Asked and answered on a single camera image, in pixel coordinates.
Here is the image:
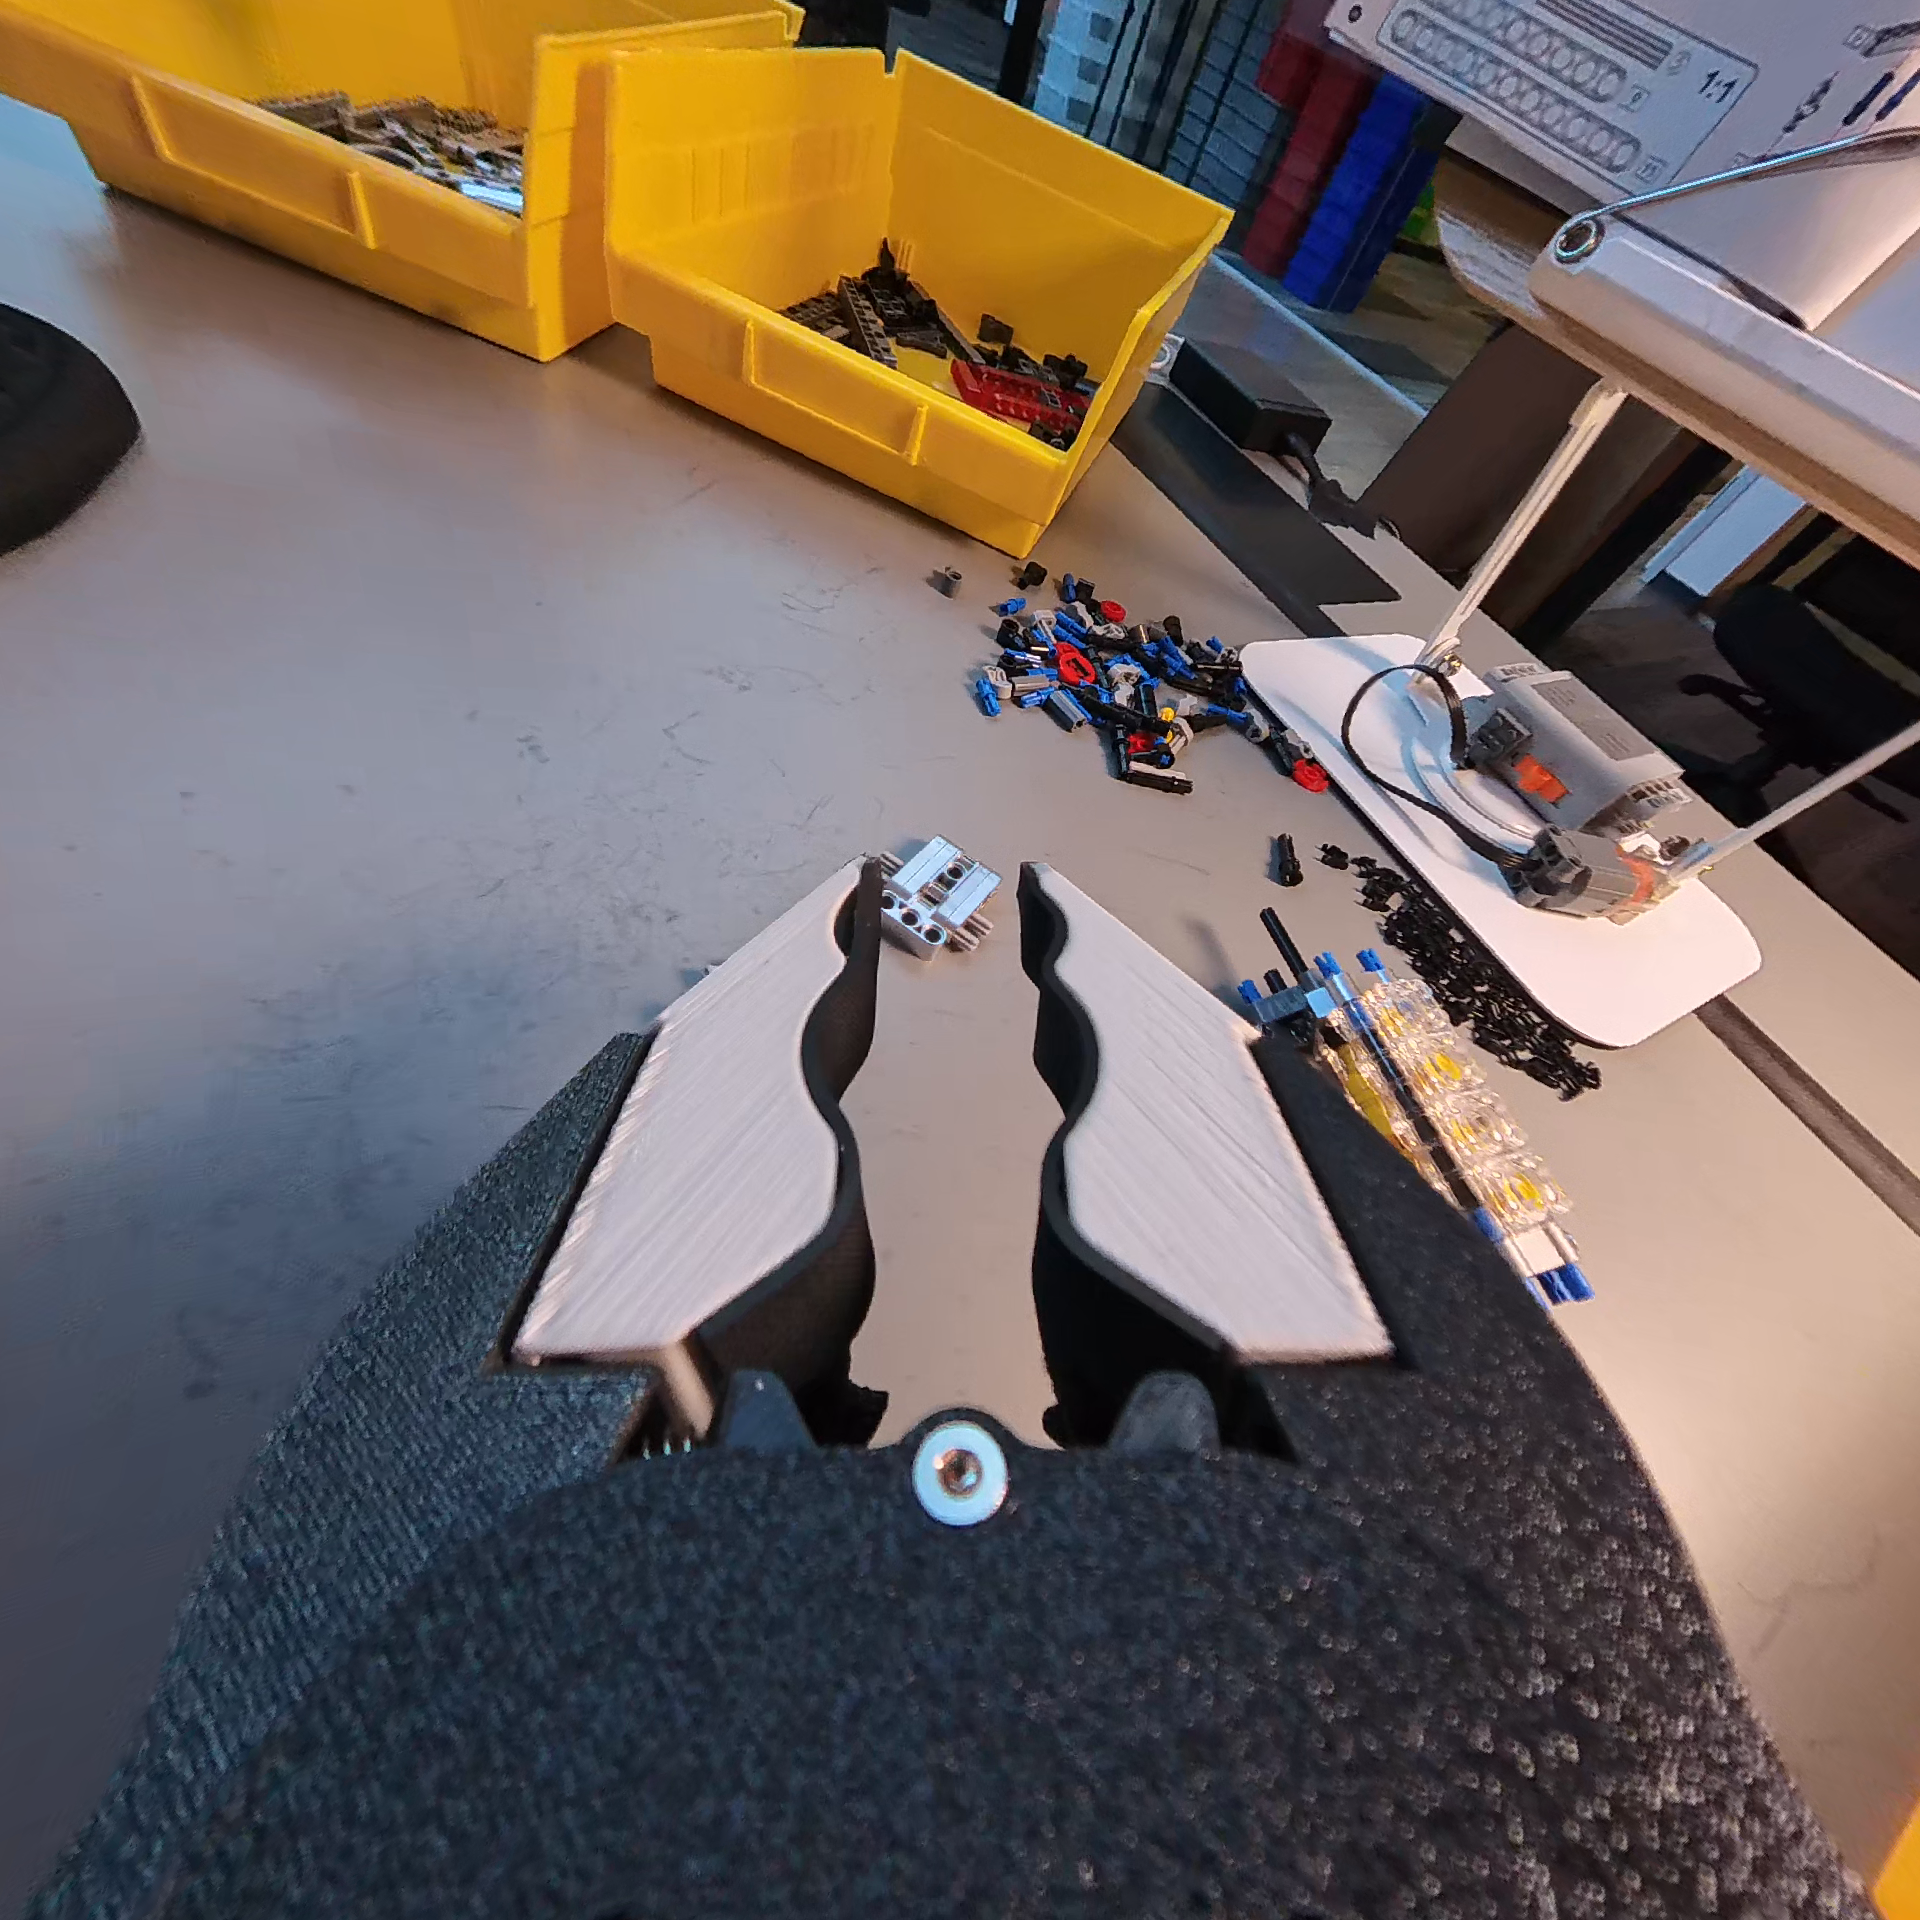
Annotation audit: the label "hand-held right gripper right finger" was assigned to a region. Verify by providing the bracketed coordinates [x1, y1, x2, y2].
[1022, 865, 1397, 1449]

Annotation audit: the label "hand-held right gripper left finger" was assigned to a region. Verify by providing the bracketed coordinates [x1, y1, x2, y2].
[512, 863, 893, 1449]

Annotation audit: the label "small grey beam assembly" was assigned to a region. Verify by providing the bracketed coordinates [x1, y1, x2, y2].
[870, 834, 1001, 955]

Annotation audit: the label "yellow bin with grey parts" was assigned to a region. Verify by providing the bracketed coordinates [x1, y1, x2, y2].
[0, 0, 807, 362]

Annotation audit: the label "pile of grey building parts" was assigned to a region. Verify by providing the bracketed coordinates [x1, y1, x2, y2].
[256, 91, 537, 218]

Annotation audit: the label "grey desk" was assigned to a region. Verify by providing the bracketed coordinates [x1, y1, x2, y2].
[0, 91, 1920, 1920]

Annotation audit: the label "clear yellow gear assembly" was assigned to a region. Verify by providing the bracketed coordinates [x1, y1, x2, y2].
[1231, 911, 1598, 1307]

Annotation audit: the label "pile of black pins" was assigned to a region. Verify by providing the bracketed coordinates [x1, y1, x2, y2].
[1261, 834, 1607, 1105]

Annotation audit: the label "pile of small coloured pieces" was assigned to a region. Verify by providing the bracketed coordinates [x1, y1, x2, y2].
[925, 555, 1329, 798]

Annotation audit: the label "grey toy motor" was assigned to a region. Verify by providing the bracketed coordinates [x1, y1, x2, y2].
[1515, 811, 1711, 918]

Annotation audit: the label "grey battery box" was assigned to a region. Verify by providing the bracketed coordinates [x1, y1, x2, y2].
[1471, 668, 1695, 819]

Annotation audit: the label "black flat mat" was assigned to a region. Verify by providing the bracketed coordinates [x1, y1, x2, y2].
[1118, 375, 1441, 638]

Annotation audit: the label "black office chair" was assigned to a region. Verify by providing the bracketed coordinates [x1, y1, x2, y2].
[1439, 303, 1920, 962]

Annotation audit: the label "black power adapter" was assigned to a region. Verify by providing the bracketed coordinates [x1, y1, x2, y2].
[1166, 337, 1352, 483]

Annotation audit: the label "red building part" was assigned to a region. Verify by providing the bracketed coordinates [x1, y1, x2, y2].
[955, 354, 1097, 447]

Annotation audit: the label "yellow bin with black parts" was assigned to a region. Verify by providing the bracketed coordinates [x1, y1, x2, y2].
[600, 46, 1231, 563]

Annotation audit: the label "pile of black building parts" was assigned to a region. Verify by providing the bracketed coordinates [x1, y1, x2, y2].
[787, 241, 1097, 454]

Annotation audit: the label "blue storage crates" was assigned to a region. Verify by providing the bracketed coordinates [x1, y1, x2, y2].
[1291, 76, 1449, 318]

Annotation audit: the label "black dimpled pad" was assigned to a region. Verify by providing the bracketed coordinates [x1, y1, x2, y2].
[0, 303, 143, 558]

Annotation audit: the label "red storage crates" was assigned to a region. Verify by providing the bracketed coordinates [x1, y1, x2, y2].
[1245, 16, 1366, 273]

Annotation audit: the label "printed instruction sheet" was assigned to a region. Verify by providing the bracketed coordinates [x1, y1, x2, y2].
[1726, 0, 1920, 153]
[1320, 0, 1771, 206]

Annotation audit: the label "black motor cable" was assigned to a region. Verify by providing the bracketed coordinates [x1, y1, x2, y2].
[1335, 660, 1561, 874]

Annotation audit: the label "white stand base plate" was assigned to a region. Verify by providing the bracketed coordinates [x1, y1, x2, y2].
[1238, 122, 1920, 1051]

